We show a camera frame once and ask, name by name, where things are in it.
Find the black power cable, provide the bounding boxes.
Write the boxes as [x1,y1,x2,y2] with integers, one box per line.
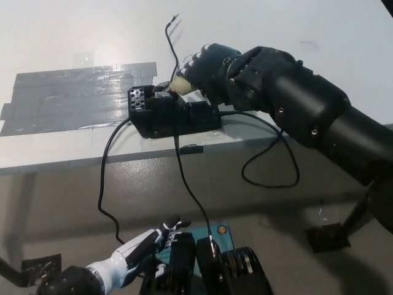
[96,119,131,246]

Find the black robot torso blocks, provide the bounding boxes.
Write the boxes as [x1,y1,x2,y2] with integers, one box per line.
[139,232,273,295]

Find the black table leg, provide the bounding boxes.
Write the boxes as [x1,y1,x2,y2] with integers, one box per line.
[342,190,378,240]

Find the grey duct tape patch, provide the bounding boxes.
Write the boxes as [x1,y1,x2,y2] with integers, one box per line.
[0,62,159,136]

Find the soldering iron with taped handle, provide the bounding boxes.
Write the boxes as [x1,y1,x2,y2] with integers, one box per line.
[155,76,200,95]

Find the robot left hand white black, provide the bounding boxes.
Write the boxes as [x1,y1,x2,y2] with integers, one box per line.
[85,216,191,291]

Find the black soldering station base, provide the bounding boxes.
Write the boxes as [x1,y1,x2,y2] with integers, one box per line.
[127,82,222,139]

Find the thin black wire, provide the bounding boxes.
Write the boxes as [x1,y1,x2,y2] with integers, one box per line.
[164,14,216,256]

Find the black soldering iron cable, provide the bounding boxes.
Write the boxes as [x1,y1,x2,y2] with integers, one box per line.
[219,110,300,189]

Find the small black tape strip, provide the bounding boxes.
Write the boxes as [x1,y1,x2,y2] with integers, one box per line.
[179,144,204,155]

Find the teal TP-Link box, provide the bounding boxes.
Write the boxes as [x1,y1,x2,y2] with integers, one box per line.
[155,223,236,262]

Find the robot right hand black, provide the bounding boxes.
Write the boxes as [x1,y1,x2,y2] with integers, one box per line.
[176,44,246,105]

